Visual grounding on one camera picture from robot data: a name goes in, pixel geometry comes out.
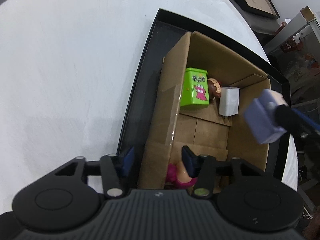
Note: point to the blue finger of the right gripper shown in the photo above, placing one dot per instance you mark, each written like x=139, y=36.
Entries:
x=291, y=122
x=304, y=117

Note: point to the pink dinosaur costume figurine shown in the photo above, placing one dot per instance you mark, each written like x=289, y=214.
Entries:
x=178, y=176

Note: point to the white cube charger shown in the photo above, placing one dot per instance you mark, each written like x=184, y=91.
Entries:
x=229, y=101

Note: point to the black tray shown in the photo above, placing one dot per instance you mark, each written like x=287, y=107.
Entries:
x=167, y=29

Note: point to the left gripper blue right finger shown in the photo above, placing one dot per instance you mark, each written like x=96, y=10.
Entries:
x=202, y=168

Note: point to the red storage basket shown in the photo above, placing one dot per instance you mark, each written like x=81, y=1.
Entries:
x=292, y=44

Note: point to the lilac toaster shaped toy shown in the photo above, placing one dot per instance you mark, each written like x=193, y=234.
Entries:
x=259, y=116

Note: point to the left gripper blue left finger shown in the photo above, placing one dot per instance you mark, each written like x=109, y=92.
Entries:
x=116, y=173

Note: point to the brown cardboard box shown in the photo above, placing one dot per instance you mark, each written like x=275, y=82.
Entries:
x=205, y=131

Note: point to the green cartoon tin box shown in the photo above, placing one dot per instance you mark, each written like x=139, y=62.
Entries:
x=195, y=90

